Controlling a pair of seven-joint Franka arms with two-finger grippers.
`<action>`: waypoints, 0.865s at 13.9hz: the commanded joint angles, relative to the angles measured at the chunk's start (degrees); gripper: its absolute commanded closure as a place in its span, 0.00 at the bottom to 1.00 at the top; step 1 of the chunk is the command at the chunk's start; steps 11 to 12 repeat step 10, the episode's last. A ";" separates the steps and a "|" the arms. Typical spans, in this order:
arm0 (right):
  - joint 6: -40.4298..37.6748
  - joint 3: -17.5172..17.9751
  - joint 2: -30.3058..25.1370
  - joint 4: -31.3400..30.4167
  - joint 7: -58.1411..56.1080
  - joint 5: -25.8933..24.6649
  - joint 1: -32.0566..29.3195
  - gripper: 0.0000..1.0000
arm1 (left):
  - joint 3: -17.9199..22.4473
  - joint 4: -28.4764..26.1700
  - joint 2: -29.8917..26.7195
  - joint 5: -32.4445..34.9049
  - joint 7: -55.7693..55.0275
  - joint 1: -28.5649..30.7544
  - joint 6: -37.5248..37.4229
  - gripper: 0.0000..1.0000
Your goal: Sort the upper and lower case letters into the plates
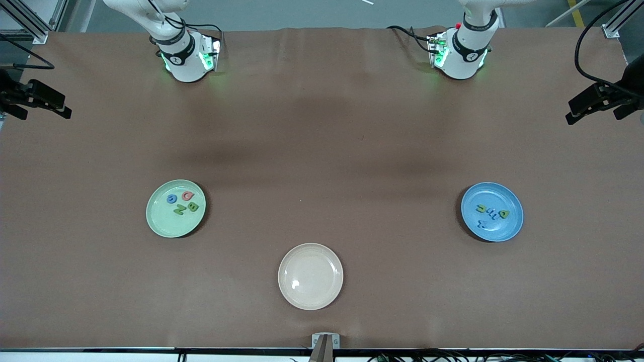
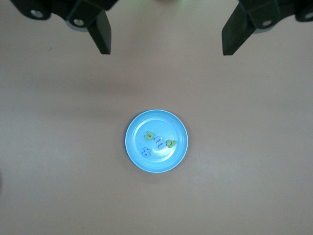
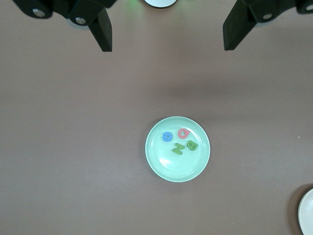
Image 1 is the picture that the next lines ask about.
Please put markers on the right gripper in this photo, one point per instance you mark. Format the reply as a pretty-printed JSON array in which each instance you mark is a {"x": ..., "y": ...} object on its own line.
[{"x": 11, "y": 93}]

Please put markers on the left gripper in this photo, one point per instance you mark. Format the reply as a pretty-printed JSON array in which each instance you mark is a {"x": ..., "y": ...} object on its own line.
[{"x": 625, "y": 86}]

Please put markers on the blue letter m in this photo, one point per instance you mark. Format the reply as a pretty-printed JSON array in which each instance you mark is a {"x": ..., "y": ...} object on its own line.
[{"x": 493, "y": 215}]

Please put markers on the green letter u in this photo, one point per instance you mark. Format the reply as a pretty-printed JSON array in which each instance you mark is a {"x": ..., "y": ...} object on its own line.
[{"x": 482, "y": 207}]

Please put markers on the blue letter G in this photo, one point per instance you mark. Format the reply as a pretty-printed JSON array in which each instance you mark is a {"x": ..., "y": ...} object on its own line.
[{"x": 168, "y": 199}]

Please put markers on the blue letter x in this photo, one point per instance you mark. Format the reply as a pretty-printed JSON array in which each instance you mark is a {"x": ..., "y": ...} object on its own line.
[{"x": 482, "y": 224}]

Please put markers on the pink letter Q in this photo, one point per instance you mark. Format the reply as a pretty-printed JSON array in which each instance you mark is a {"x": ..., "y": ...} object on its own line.
[{"x": 184, "y": 196}]

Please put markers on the green letter N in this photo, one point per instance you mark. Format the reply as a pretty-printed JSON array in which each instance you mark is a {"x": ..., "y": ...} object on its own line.
[{"x": 179, "y": 209}]

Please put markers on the green letter B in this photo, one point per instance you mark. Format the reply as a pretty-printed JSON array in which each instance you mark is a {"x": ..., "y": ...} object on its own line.
[{"x": 193, "y": 206}]

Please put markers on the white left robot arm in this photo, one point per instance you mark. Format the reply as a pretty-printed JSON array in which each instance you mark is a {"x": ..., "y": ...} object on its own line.
[{"x": 465, "y": 55}]

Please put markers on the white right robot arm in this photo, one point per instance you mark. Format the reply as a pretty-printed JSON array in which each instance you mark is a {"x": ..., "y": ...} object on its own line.
[{"x": 183, "y": 60}]

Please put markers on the blue round plate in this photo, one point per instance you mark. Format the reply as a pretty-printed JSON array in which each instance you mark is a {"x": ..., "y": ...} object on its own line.
[{"x": 503, "y": 231}]

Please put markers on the green round plate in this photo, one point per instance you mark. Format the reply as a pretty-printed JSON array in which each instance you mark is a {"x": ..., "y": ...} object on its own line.
[{"x": 176, "y": 226}]

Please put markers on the brown table mat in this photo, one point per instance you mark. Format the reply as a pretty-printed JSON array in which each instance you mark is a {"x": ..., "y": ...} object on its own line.
[{"x": 322, "y": 125}]

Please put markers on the beige round plate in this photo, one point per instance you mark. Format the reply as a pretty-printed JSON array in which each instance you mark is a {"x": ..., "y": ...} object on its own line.
[{"x": 310, "y": 276}]

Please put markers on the aluminium frame profile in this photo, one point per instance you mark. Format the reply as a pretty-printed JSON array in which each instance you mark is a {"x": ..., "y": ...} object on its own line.
[
  {"x": 40, "y": 35},
  {"x": 611, "y": 31}
]

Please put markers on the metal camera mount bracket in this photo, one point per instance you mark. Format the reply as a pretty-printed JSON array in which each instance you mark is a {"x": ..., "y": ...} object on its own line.
[{"x": 325, "y": 342}]

